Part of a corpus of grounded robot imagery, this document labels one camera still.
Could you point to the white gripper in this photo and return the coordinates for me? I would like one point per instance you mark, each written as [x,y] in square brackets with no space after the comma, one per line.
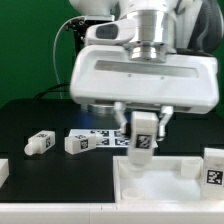
[134,63]

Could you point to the white square tabletop tray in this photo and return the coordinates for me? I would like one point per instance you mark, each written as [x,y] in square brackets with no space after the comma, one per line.
[165,178]

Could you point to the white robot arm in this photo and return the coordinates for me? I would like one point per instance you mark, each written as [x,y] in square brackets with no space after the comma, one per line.
[199,24]

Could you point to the white marker sheet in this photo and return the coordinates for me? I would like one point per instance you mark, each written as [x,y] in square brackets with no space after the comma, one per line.
[111,138]

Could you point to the white left barrier block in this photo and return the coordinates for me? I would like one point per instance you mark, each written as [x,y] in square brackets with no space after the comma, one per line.
[4,171]

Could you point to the white front barrier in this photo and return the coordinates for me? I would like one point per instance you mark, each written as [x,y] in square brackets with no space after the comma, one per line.
[152,213]

